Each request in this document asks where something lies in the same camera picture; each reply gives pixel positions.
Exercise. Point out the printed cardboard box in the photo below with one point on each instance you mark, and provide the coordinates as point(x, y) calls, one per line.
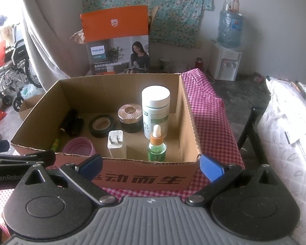
point(142, 178)

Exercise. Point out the orange printed appliance box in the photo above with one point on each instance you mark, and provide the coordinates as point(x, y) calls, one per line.
point(112, 20)

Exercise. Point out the teal floral cloth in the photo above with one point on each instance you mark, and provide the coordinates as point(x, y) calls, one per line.
point(168, 10)

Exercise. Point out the white water dispenser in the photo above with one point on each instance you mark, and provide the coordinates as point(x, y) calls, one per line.
point(227, 66)

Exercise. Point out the black plastic clip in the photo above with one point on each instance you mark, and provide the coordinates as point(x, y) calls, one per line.
point(72, 125)

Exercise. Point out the clear plastic bottle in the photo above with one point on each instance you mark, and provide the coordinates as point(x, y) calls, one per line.
point(227, 6)

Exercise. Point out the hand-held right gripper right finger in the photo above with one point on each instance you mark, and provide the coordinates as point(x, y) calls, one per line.
point(211, 169)

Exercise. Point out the grey curtain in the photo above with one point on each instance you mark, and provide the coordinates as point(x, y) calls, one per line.
point(53, 30)

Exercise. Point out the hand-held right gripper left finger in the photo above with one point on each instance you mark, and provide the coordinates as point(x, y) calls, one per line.
point(91, 167)

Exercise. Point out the green glass dropper bottle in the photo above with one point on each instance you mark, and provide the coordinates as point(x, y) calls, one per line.
point(156, 153)

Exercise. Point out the pink plastic bottle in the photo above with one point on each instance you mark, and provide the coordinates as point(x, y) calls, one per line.
point(236, 5)

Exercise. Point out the pink slipper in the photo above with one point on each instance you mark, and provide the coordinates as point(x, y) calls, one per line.
point(258, 77)

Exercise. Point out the white quilt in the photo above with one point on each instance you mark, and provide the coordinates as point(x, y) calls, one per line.
point(288, 158)

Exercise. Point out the white charger plug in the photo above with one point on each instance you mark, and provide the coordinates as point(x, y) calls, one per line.
point(116, 149)

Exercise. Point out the dark jar with gold lid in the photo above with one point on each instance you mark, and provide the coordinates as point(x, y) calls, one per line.
point(130, 125)

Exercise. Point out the pink plastic bowl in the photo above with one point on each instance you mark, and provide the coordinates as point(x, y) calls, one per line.
point(76, 148)

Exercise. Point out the small cardboard box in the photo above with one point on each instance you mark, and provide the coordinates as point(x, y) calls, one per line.
point(28, 108)

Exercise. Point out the teal plastic bag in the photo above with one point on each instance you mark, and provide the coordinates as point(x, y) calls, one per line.
point(30, 90)

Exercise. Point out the folded wheelchair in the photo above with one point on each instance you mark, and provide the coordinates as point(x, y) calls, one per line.
point(17, 56)

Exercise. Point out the brown paper bag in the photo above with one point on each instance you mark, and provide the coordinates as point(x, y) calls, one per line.
point(77, 37)

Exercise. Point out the pink checked tablecloth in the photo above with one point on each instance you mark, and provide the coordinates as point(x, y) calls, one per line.
point(209, 112)

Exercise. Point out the white supplement bottle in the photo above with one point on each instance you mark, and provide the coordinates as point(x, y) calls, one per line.
point(155, 107)

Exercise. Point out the black tape roll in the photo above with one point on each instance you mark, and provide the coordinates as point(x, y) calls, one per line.
point(94, 131)

